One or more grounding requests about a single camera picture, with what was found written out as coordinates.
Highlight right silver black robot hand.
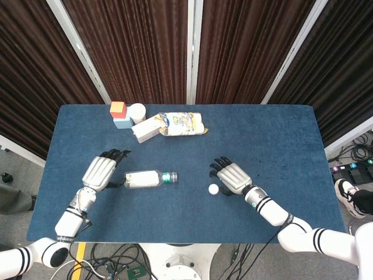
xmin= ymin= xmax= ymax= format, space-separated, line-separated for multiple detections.
xmin=209 ymin=156 xmax=253 ymax=197

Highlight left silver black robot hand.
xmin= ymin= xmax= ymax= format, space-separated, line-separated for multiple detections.
xmin=81 ymin=148 xmax=132 ymax=193

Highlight transparent plastic bottle green label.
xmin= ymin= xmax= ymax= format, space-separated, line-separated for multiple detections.
xmin=124 ymin=169 xmax=179 ymax=190

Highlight blue table mat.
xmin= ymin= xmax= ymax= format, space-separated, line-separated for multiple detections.
xmin=26 ymin=104 xmax=349 ymax=244

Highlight light blue block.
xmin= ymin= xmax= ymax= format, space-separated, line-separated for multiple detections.
xmin=112 ymin=115 xmax=135 ymax=130

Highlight white carton box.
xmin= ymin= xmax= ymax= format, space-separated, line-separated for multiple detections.
xmin=131 ymin=115 xmax=164 ymax=144

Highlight orange red cube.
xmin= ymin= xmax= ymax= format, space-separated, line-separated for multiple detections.
xmin=110 ymin=101 xmax=128 ymax=120

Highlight white cylindrical cup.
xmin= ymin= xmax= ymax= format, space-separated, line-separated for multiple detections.
xmin=128 ymin=103 xmax=147 ymax=123

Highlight white yellow snack bag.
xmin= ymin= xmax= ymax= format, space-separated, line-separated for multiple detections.
xmin=154 ymin=111 xmax=210 ymax=138

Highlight grey trouser leg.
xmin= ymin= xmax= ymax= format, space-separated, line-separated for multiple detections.
xmin=0 ymin=182 xmax=38 ymax=216

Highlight green circuit board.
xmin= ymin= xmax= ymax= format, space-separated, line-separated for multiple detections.
xmin=126 ymin=265 xmax=147 ymax=279

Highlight white black sneaker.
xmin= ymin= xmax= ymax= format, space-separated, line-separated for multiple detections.
xmin=334 ymin=178 xmax=367 ymax=220

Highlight dark brown pleated curtain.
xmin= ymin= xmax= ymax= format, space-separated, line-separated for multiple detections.
xmin=267 ymin=0 xmax=373 ymax=147
xmin=0 ymin=0 xmax=106 ymax=160
xmin=195 ymin=0 xmax=318 ymax=105
xmin=62 ymin=0 xmax=189 ymax=105

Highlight black device with green lights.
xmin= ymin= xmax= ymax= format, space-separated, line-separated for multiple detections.
xmin=329 ymin=160 xmax=373 ymax=185

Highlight black trouser leg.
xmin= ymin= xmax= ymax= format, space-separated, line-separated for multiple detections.
xmin=351 ymin=188 xmax=373 ymax=216

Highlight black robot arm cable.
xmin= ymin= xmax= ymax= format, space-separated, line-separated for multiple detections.
xmin=255 ymin=229 xmax=282 ymax=256

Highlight black cable bundle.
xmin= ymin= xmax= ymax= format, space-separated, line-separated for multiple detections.
xmin=86 ymin=243 xmax=157 ymax=280
xmin=226 ymin=243 xmax=256 ymax=280

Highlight white partition base rail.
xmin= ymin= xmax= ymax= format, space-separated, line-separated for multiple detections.
xmin=323 ymin=115 xmax=373 ymax=160
xmin=0 ymin=134 xmax=47 ymax=168

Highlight white floor cable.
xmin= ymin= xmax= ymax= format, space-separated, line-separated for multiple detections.
xmin=51 ymin=259 xmax=111 ymax=280

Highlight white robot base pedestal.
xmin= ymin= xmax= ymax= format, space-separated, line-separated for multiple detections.
xmin=136 ymin=243 xmax=221 ymax=280

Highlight white partition frame post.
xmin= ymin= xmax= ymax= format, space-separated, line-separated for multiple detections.
xmin=186 ymin=0 xmax=204 ymax=105
xmin=45 ymin=0 xmax=119 ymax=105
xmin=260 ymin=0 xmax=335 ymax=105

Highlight black tangled floor cables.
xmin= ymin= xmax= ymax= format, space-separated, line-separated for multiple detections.
xmin=328 ymin=131 xmax=373 ymax=166

